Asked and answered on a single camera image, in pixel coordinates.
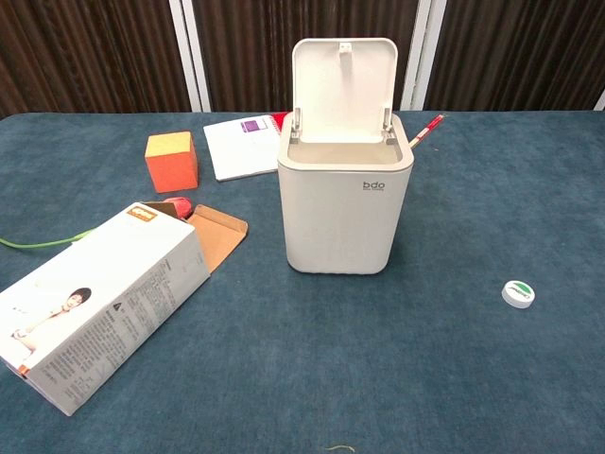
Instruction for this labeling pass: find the white green round cap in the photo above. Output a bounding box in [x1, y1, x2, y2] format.
[501, 279, 539, 310]

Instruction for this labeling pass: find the white plastic bin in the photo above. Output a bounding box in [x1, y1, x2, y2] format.
[276, 37, 416, 275]

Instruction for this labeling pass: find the red spiral notebook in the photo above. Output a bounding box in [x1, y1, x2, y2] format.
[203, 111, 290, 182]

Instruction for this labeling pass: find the artificial pink tulip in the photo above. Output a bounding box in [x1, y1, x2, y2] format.
[0, 195, 195, 251]

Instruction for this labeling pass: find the orange and yellow cube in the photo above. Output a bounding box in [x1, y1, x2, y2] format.
[144, 131, 199, 194]

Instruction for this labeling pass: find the blue table cover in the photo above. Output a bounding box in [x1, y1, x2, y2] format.
[0, 110, 605, 454]

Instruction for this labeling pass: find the red and white pen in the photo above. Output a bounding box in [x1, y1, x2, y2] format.
[408, 113, 446, 148]

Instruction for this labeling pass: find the brown slatted partition panel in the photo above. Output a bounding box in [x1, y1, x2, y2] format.
[0, 0, 192, 119]
[423, 0, 605, 112]
[191, 0, 420, 114]

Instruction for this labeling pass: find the white cardboard product box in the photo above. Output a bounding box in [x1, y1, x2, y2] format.
[0, 200, 250, 417]

